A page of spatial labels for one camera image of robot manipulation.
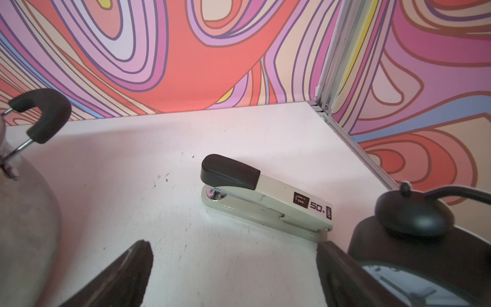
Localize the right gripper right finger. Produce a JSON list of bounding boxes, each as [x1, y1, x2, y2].
[[316, 241, 405, 307]]

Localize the black white stapler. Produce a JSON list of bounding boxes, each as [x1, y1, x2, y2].
[[200, 154, 333, 243]]

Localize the black alarm clock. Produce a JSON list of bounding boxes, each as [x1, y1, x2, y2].
[[348, 182, 490, 306]]

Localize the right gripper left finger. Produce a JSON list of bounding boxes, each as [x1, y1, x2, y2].
[[62, 240, 153, 306]]

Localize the stainless steel pot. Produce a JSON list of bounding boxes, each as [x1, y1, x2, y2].
[[1, 88, 72, 306]]

